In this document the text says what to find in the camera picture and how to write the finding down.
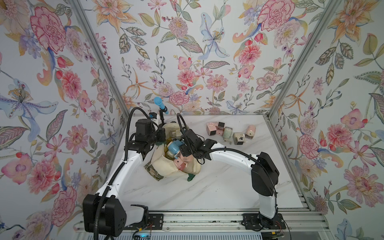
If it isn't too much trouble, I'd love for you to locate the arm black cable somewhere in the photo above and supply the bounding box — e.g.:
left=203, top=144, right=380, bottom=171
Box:
left=92, top=106, right=154, bottom=240
left=176, top=112, right=280, bottom=199

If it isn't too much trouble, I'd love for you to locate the large pink pencil sharpener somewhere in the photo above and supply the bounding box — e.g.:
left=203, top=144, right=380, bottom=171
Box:
left=206, top=122, right=218, bottom=136

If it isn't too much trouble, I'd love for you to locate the pink round pencil sharpener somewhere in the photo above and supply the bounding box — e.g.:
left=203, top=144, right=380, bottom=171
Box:
left=245, top=125, right=256, bottom=139

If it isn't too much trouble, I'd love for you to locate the cream green tote bag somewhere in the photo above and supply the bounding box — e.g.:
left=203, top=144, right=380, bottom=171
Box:
left=144, top=137, right=201, bottom=181

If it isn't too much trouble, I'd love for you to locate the mint green pencil sharpener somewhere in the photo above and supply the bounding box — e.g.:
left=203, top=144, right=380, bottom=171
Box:
left=223, top=127, right=233, bottom=141

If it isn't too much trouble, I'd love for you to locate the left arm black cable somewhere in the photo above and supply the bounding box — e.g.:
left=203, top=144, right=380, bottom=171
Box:
left=92, top=106, right=154, bottom=240

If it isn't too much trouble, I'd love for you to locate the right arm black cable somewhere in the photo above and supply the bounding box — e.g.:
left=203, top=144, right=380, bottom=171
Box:
left=176, top=112, right=280, bottom=199

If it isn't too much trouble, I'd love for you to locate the black microphone stand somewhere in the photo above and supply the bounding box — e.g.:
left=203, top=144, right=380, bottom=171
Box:
left=159, top=109, right=167, bottom=126

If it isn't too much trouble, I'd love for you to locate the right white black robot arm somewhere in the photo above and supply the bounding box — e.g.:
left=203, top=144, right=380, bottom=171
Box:
left=180, top=128, right=286, bottom=231

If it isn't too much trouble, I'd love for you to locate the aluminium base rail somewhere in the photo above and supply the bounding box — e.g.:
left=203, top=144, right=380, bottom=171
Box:
left=73, top=209, right=331, bottom=240

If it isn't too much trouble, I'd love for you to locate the small pink pencil sharpener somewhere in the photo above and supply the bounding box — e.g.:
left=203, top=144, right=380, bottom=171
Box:
left=216, top=122, right=225, bottom=136

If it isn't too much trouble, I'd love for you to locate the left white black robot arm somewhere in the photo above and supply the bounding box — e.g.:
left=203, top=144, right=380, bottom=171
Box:
left=83, top=119, right=166, bottom=240

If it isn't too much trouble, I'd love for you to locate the light blue pencil sharpener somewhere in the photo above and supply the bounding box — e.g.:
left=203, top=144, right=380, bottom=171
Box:
left=168, top=140, right=184, bottom=156

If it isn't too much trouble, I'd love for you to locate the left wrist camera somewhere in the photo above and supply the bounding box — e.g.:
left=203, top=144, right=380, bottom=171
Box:
left=149, top=112, right=158, bottom=120

